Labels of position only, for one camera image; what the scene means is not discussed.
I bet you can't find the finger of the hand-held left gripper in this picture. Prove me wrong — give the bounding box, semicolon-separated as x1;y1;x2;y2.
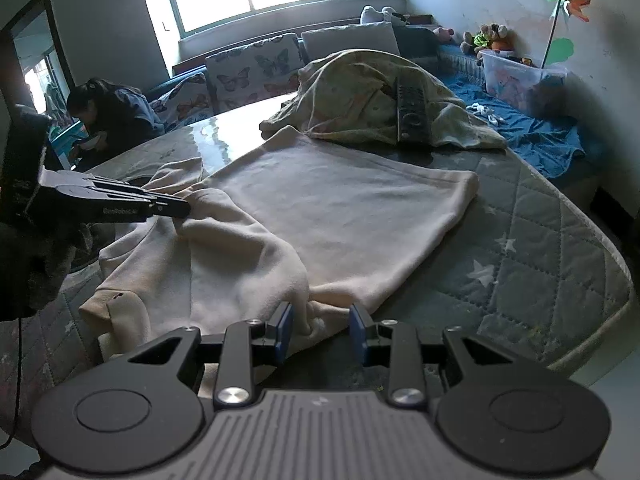
35;169;193;223

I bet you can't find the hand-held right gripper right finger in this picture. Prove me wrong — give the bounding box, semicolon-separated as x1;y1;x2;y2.
349;302;517;407

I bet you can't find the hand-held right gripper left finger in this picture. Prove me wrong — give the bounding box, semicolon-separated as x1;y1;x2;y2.
127;302;294;409

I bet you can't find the beige sweatshirt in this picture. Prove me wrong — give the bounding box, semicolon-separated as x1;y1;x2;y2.
79;125;481;362

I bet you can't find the butterfly print sofa cover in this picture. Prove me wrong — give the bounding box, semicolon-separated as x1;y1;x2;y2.
146;72;211;130

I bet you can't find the butterfly print cushion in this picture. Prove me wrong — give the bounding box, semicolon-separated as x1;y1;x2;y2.
205;33;307;115

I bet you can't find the black remote control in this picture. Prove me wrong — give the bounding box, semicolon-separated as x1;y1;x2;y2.
396;77;432;146

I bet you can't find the yellow patterned blanket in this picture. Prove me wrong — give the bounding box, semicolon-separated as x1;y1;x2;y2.
259;49;509;152

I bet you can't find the blue bed sheet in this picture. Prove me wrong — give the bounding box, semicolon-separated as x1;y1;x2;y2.
439;74;587;180

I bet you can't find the grey pillow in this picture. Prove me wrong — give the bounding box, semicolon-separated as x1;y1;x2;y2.
301;22;402;65

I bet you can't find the dark cushion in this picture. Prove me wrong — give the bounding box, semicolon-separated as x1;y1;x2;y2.
394;25;443;77

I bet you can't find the clear plastic storage box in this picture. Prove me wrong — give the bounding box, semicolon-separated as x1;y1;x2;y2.
479;49;569;117

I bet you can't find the orange plush bear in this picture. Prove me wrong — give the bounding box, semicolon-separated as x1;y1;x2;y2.
487;23;517;55

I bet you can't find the dark door frame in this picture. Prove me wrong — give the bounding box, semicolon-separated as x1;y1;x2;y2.
0;0;77;126

